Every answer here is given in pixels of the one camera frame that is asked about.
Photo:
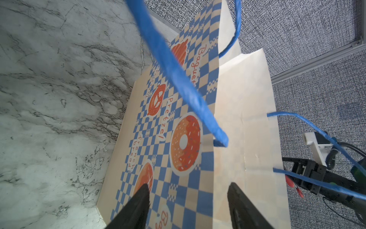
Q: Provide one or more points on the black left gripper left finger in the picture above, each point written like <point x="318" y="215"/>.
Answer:
<point x="134" y="214"/>

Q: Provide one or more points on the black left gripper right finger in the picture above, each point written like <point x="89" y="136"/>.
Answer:
<point x="244" y="214"/>

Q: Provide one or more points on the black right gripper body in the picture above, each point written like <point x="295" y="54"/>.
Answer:
<point x="309" y="169"/>

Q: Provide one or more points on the red metal tongs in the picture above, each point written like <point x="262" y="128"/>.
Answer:
<point x="291" y="184"/>

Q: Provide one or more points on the checkered paper bag blue handles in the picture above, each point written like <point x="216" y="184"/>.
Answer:
<point x="201" y="117"/>

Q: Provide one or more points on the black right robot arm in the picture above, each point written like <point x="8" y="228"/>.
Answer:
<point x="357" y="185"/>

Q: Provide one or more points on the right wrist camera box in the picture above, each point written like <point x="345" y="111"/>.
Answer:
<point x="323" y="151"/>

